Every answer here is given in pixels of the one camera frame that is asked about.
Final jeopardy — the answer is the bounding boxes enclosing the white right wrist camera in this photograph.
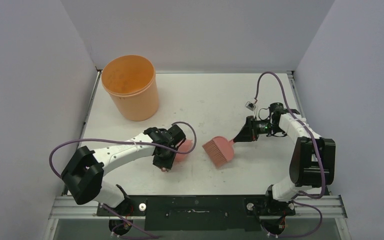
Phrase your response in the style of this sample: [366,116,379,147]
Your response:
[245,101,257,111]

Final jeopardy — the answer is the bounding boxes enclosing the pink plastic dustpan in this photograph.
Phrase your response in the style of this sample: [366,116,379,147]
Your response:
[172,139,194,167]

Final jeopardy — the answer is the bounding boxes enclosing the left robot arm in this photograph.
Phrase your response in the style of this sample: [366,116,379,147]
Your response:
[60,124,187,216]

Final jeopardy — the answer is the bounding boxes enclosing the orange plastic bucket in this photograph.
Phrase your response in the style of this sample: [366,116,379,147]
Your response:
[101,55,159,122]

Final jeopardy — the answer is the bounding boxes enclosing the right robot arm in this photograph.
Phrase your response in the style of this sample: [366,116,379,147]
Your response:
[232,102,336,215]

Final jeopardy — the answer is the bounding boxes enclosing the pink hand brush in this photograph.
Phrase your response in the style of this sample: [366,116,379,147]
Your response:
[202,136,235,168]

